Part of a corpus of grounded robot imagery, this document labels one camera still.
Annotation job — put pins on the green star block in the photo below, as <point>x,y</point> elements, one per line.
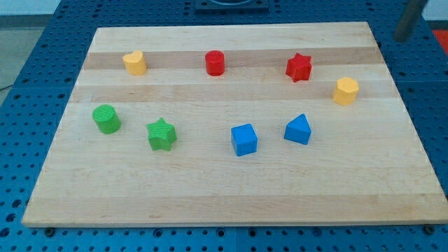
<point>161,135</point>

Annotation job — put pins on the red star block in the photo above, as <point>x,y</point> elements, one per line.
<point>299,67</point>

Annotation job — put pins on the blue cube block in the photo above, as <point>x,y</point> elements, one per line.
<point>244,139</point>

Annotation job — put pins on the wooden board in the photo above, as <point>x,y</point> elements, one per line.
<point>364,163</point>

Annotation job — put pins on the red cylinder block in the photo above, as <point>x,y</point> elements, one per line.
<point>215,63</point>

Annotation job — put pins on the blue triangular prism block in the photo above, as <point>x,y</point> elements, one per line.
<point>298,130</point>

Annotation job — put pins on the yellow heart block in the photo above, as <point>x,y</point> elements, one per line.
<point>135,63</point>

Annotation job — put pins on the green cylinder block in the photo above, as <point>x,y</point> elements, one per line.
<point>106,119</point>

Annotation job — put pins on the yellow hexagon block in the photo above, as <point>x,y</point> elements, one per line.
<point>345,91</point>

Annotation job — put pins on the red object at edge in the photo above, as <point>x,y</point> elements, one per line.
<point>442,37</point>

